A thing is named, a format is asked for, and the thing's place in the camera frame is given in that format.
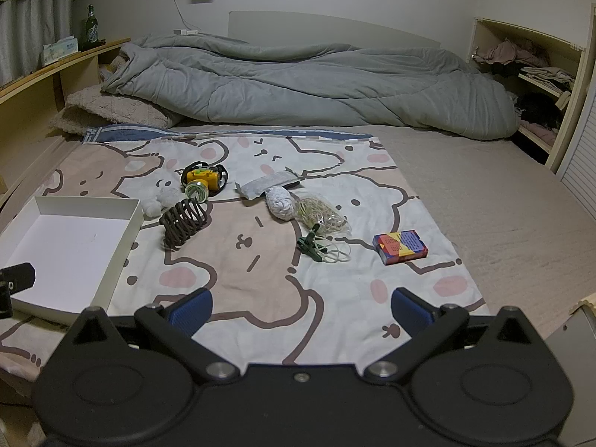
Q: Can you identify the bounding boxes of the grey packaged towel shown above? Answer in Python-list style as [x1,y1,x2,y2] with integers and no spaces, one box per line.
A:
[234,169,306,204]

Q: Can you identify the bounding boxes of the wooden bedside shelf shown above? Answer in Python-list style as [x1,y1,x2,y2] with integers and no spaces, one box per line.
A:
[0,37,132,196]

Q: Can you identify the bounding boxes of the loose rubber bands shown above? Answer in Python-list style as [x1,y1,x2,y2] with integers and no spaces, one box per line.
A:
[316,237,353,264]

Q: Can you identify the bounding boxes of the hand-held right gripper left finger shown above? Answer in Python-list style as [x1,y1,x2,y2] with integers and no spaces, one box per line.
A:
[70,288,245,385]

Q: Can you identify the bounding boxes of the green plastic clip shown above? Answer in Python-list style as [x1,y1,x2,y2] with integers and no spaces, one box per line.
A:
[296,223,327,262]

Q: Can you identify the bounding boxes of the yellow headlamp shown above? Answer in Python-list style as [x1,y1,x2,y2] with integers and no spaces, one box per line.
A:
[181,161,229,204]

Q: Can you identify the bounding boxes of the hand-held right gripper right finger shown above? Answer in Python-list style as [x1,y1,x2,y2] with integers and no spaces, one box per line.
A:
[362,288,532,383]

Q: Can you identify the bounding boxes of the white fluffy toy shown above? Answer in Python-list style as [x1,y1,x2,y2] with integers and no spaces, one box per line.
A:
[141,186,182,218]

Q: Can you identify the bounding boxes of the grey duvet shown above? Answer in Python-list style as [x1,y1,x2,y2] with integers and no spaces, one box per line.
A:
[99,34,520,141]

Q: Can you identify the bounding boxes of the white cloth ball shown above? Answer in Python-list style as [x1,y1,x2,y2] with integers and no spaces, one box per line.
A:
[264,186,295,221]

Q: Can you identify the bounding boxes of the clear bag of rubber bands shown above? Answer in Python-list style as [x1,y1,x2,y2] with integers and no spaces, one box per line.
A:
[293,194,353,236]

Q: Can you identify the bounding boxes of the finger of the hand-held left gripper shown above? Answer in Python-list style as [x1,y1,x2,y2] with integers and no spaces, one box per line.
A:
[0,263,37,321]

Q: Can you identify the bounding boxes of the grey curtain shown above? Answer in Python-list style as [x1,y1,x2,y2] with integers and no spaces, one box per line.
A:
[0,0,74,87]

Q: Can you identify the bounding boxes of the brown spiral hair clip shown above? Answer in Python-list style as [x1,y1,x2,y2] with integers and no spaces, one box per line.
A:
[160,198,210,249]

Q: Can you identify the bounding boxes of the colourful card box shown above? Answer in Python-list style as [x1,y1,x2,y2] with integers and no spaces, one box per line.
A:
[372,229,429,266]

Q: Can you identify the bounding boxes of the dark clothes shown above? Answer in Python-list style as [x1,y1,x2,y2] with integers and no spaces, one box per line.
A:
[513,92,567,130]

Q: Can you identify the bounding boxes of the white cardboard box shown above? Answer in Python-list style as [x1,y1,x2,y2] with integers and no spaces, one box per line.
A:
[0,196,143,327]

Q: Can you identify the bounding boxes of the cream open shelf unit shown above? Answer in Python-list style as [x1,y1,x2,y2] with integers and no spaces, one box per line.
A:
[467,2,596,174]

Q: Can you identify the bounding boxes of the green glass bottle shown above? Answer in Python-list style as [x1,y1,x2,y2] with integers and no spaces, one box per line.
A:
[82,4,104,50]

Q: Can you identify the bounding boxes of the beige folded clothes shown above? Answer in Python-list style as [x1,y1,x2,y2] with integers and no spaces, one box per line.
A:
[518,66,577,93]

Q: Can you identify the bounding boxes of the bear printed blanket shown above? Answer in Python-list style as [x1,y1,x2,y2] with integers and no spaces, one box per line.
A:
[0,123,491,370]

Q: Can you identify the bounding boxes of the tissue pack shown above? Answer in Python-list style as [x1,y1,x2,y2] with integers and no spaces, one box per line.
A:
[42,35,79,64]

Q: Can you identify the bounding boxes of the pink folded cloth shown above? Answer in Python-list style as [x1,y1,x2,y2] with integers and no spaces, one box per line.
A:
[520,120,560,146]

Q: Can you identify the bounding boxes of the pink crumpled clothes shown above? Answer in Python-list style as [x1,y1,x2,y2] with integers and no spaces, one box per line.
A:
[472,38,551,69]

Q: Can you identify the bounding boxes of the white louvre door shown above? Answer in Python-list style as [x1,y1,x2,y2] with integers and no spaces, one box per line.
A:
[555,97,596,221]

